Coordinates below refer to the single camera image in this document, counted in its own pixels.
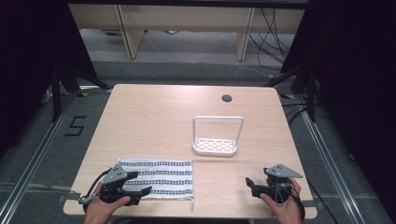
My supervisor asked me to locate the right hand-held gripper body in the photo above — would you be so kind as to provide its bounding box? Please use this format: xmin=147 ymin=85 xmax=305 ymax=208
xmin=262 ymin=163 xmax=304 ymax=204

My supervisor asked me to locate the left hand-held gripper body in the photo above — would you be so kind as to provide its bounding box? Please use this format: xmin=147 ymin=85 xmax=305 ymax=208
xmin=98 ymin=163 xmax=133 ymax=205

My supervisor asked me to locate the white striped towel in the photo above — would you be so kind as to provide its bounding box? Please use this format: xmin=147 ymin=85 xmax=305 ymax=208
xmin=116 ymin=157 xmax=195 ymax=213

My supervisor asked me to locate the person's right hand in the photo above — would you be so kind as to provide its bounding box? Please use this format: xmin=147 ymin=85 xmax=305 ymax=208
xmin=259 ymin=177 xmax=304 ymax=224

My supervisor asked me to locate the person's left hand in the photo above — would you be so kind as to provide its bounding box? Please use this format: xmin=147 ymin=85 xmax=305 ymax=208
xmin=82 ymin=182 xmax=132 ymax=224

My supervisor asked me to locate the black metal stand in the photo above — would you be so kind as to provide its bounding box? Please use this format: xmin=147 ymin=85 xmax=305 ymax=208
xmin=263 ymin=61 xmax=318 ymax=123
xmin=50 ymin=63 xmax=114 ymax=123

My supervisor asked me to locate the black curtain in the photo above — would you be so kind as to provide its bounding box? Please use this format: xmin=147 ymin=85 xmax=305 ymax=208
xmin=279 ymin=0 xmax=396 ymax=222
xmin=0 ymin=0 xmax=98 ymax=158

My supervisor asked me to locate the light wooden desk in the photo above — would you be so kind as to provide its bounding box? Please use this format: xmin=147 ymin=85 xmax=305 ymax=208
xmin=68 ymin=3 xmax=306 ymax=63

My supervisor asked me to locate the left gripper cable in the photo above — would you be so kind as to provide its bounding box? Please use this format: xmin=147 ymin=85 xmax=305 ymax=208
xmin=78 ymin=167 xmax=112 ymax=206

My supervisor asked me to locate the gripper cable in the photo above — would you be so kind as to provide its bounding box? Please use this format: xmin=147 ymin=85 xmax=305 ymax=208
xmin=288 ymin=182 xmax=306 ymax=222
xmin=78 ymin=167 xmax=112 ymax=206

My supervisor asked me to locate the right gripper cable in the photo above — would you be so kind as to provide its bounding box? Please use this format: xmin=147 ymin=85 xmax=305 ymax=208
xmin=288 ymin=182 xmax=306 ymax=222

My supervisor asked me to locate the white rack with handle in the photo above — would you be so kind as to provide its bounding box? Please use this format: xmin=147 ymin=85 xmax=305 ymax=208
xmin=191 ymin=115 xmax=245 ymax=158

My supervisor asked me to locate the aluminium floor rail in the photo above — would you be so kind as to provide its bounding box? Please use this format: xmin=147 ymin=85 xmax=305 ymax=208
xmin=0 ymin=92 xmax=78 ymax=224
xmin=294 ymin=92 xmax=369 ymax=224

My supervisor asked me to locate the white floor cable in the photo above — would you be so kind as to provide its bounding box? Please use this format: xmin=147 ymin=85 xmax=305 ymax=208
xmin=231 ymin=63 xmax=273 ymax=78

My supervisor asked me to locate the bundle of black cables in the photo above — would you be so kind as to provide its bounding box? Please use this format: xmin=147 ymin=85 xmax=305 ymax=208
xmin=247 ymin=7 xmax=295 ymax=69

